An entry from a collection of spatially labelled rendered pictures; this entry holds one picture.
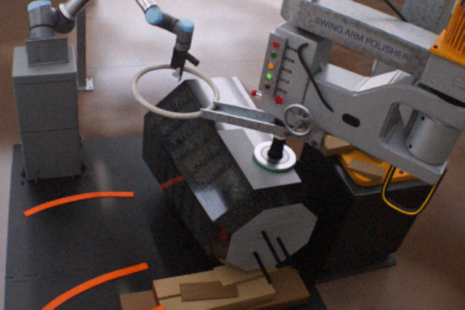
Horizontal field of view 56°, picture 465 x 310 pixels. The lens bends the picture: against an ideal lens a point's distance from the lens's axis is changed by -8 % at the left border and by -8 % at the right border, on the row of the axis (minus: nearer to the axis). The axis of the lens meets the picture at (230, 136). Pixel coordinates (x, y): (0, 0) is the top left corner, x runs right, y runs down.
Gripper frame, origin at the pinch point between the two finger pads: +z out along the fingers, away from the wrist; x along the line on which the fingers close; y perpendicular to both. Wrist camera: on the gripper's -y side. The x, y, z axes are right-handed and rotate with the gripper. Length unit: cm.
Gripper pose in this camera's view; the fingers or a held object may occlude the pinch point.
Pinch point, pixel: (180, 78)
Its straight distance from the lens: 280.0
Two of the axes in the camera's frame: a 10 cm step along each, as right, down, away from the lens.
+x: -0.7, 6.1, -7.9
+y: -9.8, -2.0, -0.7
